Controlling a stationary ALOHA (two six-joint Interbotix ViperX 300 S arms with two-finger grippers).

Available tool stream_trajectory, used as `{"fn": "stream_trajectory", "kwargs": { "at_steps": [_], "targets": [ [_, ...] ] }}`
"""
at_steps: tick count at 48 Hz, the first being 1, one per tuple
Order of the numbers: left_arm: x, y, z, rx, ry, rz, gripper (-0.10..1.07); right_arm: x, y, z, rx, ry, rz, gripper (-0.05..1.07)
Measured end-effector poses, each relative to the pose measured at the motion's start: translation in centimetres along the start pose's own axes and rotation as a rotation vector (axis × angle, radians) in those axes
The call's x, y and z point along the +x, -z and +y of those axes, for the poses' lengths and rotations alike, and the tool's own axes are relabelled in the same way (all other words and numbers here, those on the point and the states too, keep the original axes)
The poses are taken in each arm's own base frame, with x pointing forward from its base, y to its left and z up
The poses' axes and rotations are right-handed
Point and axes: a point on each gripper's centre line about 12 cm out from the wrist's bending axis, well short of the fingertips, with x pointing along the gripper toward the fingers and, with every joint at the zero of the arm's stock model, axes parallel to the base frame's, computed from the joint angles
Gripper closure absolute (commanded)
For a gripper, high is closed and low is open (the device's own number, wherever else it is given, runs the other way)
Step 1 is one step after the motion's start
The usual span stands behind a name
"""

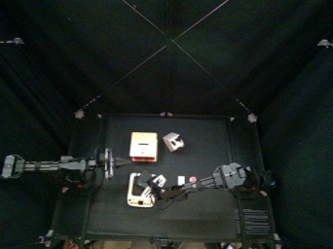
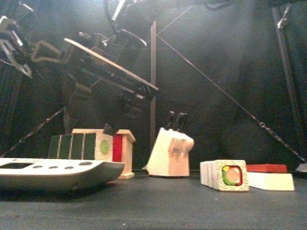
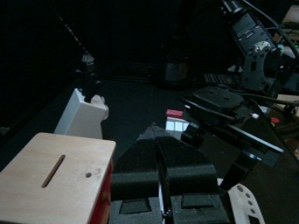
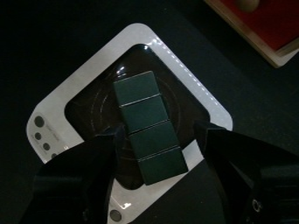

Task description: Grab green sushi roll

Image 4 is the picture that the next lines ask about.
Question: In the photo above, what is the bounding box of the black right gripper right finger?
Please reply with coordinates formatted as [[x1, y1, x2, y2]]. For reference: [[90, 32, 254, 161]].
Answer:
[[192, 120, 299, 224]]

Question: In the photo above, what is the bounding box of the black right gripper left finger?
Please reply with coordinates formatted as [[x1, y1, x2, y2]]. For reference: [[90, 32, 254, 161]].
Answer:
[[18, 124, 128, 224]]

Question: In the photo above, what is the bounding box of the green sushi roll toy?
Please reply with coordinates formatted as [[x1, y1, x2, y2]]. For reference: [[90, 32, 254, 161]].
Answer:
[[112, 70, 191, 186]]

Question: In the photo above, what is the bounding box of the white scale with black pan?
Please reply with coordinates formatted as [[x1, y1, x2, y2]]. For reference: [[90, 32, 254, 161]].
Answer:
[[24, 22, 235, 224]]

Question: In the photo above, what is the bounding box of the wooden tray with red inside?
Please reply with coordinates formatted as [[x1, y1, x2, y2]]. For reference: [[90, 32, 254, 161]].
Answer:
[[203, 0, 299, 69]]

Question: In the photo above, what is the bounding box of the round wooden toy piece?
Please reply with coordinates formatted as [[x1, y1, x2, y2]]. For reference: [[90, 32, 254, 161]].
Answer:
[[235, 0, 262, 12]]

